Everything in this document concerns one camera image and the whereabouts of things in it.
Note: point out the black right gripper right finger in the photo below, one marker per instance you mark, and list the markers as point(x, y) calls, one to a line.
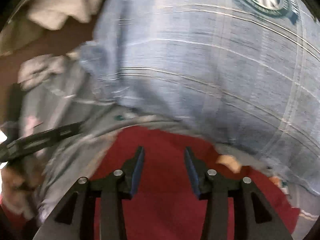
point(254, 217)

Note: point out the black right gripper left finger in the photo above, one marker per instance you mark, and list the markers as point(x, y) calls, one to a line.
point(91, 201)

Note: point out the dark red sweater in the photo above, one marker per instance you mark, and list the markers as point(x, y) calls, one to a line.
point(165, 206)

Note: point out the person's left hand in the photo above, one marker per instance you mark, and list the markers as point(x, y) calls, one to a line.
point(20, 180)

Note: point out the grey plaid bed quilt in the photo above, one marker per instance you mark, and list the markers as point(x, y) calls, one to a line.
point(59, 92)

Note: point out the beige cloth pile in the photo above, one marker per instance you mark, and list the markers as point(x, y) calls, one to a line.
point(24, 21)

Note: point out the blue plaid pillow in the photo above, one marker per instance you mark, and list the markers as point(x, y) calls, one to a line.
point(239, 72)

